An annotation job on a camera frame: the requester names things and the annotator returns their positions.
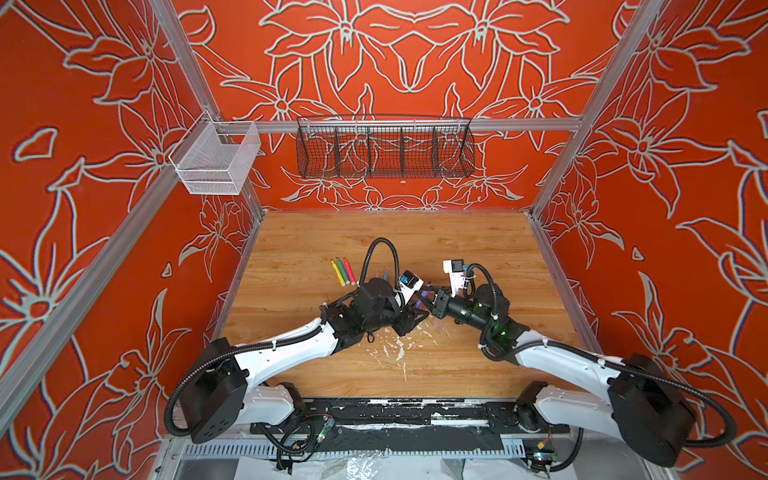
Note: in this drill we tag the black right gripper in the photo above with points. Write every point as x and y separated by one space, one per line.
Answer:
442 304

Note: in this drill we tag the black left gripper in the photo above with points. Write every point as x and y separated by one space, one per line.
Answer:
408 318

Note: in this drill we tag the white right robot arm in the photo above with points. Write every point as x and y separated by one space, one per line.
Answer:
629 399

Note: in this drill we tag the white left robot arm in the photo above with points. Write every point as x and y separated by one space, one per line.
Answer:
226 386

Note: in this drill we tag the pink pen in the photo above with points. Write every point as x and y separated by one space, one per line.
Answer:
349 271

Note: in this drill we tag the green pen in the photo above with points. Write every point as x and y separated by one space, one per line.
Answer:
342 270

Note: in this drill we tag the yellow pen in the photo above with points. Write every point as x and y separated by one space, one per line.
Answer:
338 273

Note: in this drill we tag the white mesh basket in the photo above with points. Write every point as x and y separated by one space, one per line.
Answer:
207 163

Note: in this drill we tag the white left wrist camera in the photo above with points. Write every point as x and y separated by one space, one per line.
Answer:
409 285

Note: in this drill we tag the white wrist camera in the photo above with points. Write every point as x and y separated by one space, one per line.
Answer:
409 285
456 270

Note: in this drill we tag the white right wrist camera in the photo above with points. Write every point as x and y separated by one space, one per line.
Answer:
456 270

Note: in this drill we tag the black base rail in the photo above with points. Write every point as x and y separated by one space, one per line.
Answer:
419 425

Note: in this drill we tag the black wire basket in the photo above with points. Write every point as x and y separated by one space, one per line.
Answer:
358 147

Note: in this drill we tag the aluminium frame post right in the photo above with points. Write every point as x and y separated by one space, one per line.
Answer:
618 63

